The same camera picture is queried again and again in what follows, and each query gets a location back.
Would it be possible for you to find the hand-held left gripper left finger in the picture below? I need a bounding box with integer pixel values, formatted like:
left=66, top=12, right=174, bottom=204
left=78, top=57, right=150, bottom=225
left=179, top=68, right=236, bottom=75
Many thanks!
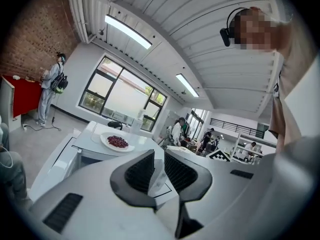
left=109, top=148, right=157, bottom=213

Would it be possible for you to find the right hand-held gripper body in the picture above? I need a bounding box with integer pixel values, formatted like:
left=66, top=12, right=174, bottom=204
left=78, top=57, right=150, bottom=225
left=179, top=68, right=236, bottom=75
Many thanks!
left=206, top=148, right=233, bottom=163

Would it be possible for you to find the black floor cable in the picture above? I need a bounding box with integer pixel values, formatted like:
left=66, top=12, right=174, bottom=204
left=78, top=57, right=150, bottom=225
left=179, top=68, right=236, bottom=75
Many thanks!
left=23, top=103, right=63, bottom=133

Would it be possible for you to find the person's head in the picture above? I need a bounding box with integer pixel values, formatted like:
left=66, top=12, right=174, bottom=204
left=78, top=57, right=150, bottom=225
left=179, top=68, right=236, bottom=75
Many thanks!
left=233, top=6, right=293, bottom=53

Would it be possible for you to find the person's beige shirt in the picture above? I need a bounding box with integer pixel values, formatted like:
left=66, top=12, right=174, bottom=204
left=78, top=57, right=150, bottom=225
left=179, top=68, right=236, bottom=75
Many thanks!
left=268, top=10, right=320, bottom=155

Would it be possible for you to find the white work table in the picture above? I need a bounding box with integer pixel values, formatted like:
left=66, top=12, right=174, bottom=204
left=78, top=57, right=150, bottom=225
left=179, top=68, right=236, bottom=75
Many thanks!
left=29, top=120, right=176, bottom=205

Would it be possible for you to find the black framed window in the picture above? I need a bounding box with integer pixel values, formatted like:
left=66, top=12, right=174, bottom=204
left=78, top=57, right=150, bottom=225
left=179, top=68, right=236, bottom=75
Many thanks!
left=77, top=55, right=168, bottom=133

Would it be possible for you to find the white plate of red beans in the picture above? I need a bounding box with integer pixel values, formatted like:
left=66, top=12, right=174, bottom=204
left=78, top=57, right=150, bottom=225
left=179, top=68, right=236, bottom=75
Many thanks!
left=99, top=131, right=136, bottom=153

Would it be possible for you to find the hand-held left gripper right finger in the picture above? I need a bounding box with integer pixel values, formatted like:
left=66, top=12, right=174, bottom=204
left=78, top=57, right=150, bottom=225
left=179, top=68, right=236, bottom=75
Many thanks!
left=164, top=149, right=214, bottom=240

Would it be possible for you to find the black head-mounted camera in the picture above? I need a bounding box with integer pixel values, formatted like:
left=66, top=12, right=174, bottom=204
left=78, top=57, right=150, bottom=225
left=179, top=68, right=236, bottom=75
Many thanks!
left=219, top=6, right=251, bottom=48

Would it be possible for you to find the long ceiling light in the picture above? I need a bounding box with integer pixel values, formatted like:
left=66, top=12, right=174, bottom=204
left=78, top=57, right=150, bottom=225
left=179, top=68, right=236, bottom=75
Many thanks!
left=174, top=73, right=201, bottom=99
left=103, top=13, right=153, bottom=51

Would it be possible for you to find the black backpack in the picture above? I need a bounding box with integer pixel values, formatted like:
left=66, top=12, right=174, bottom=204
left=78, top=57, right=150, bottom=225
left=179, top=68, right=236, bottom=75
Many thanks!
left=50, top=72, right=69, bottom=95

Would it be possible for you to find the black metal railing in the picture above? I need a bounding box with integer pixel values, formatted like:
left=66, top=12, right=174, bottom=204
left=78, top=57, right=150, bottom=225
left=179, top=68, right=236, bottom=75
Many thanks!
left=209, top=117, right=266, bottom=139

